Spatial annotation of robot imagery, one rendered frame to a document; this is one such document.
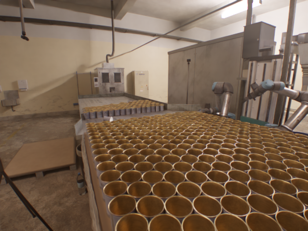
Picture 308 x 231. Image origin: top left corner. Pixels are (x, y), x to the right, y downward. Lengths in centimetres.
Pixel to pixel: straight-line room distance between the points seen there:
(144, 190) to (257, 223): 30
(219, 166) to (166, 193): 24
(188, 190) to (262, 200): 20
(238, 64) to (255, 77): 122
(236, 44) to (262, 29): 61
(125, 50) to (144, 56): 110
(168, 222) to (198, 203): 10
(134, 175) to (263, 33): 277
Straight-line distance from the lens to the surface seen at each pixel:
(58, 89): 777
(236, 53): 332
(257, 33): 290
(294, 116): 174
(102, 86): 634
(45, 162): 322
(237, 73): 325
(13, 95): 811
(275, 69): 194
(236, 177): 61
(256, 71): 209
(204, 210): 49
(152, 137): 86
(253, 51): 286
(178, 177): 55
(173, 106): 217
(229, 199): 48
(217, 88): 190
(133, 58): 829
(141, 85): 797
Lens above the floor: 151
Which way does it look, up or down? 14 degrees down
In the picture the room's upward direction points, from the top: straight up
